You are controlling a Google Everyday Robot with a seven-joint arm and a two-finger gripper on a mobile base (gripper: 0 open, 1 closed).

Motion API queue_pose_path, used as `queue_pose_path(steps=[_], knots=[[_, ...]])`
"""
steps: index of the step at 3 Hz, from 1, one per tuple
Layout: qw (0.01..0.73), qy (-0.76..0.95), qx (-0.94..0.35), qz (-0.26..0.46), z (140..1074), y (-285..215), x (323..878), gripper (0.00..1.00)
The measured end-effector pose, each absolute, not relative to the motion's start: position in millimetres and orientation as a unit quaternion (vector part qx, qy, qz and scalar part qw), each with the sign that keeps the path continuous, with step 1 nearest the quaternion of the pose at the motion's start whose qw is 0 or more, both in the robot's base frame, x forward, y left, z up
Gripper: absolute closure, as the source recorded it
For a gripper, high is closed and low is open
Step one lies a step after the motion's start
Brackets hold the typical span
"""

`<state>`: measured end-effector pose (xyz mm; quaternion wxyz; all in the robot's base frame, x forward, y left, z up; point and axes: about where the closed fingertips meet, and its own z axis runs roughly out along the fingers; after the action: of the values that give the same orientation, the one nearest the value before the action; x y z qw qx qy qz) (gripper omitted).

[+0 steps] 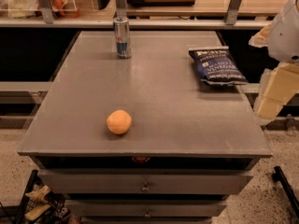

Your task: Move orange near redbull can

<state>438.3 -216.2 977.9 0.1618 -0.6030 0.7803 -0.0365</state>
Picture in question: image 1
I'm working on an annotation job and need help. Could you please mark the lower grey drawer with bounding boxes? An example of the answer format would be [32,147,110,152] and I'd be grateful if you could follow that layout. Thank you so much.
[66,200,226,217]

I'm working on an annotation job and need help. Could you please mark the silver blue redbull can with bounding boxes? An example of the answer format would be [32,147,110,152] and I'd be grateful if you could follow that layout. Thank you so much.
[113,16,131,59]

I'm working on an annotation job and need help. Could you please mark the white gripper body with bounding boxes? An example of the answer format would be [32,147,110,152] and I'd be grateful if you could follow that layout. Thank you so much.
[268,0,299,63]

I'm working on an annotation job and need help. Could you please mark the blue potato chips bag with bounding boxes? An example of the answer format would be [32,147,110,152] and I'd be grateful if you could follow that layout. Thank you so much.
[189,46,248,86]

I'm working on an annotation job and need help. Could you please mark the clear plastic box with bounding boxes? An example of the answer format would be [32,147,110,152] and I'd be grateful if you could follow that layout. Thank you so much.
[0,0,79,18]

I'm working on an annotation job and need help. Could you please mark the grey drawer cabinet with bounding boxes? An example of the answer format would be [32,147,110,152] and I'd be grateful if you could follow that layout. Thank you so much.
[20,31,271,224]

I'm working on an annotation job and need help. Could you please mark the black floor stand bar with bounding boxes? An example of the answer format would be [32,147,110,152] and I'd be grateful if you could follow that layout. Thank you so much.
[272,166,299,218]

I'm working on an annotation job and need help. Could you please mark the upper grey drawer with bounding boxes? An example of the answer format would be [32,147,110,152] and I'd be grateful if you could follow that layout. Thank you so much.
[39,170,252,195]

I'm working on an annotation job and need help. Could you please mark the black wire basket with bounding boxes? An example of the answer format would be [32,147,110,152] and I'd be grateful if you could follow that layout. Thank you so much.
[0,170,71,224]

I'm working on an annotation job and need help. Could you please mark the orange fruit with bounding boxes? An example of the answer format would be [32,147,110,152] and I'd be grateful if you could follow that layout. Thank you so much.
[107,110,132,134]

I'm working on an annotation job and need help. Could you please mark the grey drawer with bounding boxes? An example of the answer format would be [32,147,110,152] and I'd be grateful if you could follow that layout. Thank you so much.
[39,170,252,195]
[66,200,226,217]

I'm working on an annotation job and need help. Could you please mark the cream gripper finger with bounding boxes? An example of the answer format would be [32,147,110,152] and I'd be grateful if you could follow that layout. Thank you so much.
[253,63,299,119]
[249,24,271,48]

